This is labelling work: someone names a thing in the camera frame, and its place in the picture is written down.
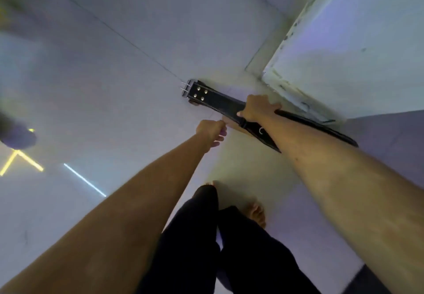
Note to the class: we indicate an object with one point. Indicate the person's left bare foot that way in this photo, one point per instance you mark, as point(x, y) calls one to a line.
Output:
point(210, 183)

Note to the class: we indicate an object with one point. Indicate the dark blurred object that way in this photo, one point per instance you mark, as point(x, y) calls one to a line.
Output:
point(16, 134)

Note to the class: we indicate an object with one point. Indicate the person's left forearm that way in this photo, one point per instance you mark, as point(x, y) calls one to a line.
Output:
point(116, 224)

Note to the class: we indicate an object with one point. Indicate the person's left hand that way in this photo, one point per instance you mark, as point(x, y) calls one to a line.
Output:
point(207, 130)

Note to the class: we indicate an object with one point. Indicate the white door frame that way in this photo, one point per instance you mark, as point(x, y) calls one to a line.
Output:
point(281, 38)

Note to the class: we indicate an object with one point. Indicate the person's left fingers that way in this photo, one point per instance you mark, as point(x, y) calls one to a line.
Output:
point(220, 133)

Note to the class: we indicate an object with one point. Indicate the person's right bare foot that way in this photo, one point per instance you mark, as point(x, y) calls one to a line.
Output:
point(257, 214)

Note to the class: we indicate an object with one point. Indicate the person's bare foot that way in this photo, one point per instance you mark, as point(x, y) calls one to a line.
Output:
point(257, 214)
point(210, 183)

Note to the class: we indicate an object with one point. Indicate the person's right hand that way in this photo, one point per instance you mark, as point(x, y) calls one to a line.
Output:
point(260, 107)

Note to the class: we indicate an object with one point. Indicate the person's right forearm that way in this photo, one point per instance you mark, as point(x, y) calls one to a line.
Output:
point(351, 194)

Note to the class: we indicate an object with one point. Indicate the black trousers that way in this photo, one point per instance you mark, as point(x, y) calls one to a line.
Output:
point(195, 247)

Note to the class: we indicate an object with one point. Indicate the white door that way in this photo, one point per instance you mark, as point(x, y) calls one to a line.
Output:
point(357, 45)

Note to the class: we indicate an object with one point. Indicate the black leather studded belt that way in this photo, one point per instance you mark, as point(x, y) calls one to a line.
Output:
point(220, 100)

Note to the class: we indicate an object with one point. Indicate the person's right thumb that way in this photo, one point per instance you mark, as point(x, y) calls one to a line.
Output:
point(241, 113)

